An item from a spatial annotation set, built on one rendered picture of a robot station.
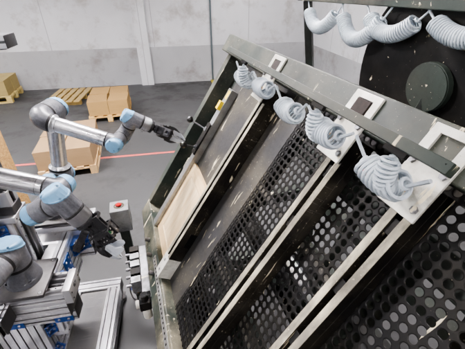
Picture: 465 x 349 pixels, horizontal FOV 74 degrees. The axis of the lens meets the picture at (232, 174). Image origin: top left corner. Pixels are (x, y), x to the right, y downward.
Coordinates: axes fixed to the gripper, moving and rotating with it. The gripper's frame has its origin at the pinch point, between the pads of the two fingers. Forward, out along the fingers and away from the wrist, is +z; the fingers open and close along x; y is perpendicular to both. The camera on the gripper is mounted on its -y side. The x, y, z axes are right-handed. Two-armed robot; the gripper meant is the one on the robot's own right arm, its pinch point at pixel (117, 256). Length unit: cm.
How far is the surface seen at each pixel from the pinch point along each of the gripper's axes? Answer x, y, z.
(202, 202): 26.9, 30.6, 15.2
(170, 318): -0.2, -6.1, 43.8
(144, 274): 42, -28, 50
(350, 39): 49, 124, -9
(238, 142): 30, 59, -1
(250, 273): -22, 43, 16
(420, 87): 12, 128, 7
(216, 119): 72, 53, 1
